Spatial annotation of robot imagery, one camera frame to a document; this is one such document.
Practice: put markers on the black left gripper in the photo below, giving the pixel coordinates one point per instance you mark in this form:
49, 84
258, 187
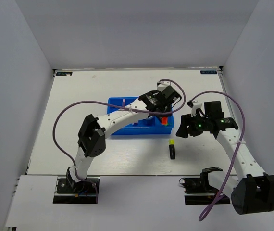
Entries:
164, 115

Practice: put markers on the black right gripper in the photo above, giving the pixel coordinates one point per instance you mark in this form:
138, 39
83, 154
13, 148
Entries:
187, 120

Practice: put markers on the orange capped black highlighter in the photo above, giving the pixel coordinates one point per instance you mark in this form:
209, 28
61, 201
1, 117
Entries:
164, 121

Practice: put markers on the yellow capped black highlighter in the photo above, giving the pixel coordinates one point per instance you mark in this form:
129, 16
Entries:
172, 149

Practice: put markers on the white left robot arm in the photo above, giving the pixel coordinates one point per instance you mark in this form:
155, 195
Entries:
95, 130

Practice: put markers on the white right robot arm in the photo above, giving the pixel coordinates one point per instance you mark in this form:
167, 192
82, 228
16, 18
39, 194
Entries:
253, 190

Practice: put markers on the blue plastic divided tray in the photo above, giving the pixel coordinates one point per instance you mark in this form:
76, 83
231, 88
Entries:
149, 126

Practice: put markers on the right corner label sticker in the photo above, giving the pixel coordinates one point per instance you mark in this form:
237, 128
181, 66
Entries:
208, 72

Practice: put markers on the corner label sticker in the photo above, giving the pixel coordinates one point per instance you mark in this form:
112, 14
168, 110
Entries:
208, 72
64, 73

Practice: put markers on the left corner label sticker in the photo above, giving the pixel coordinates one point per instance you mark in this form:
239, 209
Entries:
64, 73

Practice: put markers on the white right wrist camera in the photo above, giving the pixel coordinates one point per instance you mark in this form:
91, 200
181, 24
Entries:
195, 106

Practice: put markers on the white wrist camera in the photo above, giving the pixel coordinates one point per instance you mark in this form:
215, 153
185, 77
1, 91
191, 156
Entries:
161, 86
195, 106

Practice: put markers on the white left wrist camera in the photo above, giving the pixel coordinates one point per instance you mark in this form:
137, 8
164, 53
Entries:
161, 86

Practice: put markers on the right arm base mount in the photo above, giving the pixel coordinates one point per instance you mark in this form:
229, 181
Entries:
195, 193

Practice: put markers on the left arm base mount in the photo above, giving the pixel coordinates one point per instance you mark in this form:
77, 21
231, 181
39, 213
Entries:
85, 193

